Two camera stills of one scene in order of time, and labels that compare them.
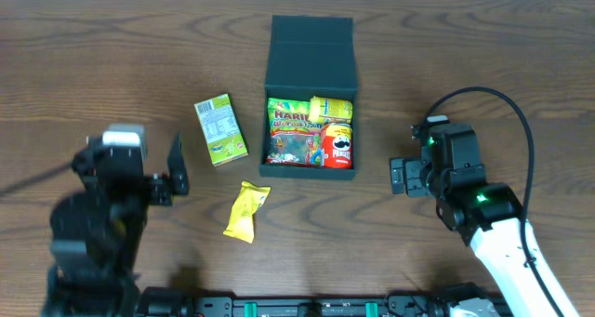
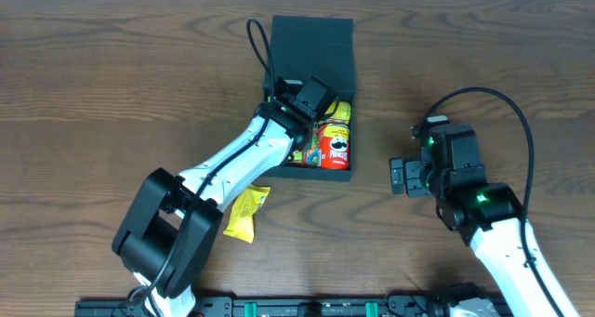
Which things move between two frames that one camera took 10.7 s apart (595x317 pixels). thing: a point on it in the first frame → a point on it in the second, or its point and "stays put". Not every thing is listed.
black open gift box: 310,57 stays put
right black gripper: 414,176 stays put
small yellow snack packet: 322,111 stays put
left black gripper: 161,187 → 288,92
